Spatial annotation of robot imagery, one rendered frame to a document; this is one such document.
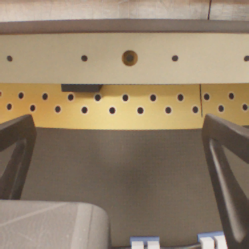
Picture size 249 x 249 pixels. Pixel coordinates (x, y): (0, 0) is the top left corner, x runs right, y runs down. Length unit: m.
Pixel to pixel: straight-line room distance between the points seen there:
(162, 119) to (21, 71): 0.16
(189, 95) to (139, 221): 0.16
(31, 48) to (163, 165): 0.19
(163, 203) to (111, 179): 0.07
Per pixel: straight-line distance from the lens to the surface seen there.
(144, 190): 0.27
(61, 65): 0.23
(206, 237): 0.31
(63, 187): 0.29
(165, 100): 0.27
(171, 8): 0.26
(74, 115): 0.27
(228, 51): 0.24
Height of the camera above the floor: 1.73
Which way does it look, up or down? 26 degrees down
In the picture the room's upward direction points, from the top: straight up
